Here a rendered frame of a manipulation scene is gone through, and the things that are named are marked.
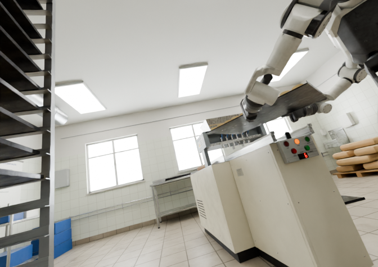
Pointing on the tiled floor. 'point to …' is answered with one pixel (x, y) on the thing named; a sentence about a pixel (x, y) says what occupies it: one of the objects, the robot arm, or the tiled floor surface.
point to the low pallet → (356, 173)
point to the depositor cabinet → (223, 211)
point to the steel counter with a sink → (157, 198)
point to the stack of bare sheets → (351, 199)
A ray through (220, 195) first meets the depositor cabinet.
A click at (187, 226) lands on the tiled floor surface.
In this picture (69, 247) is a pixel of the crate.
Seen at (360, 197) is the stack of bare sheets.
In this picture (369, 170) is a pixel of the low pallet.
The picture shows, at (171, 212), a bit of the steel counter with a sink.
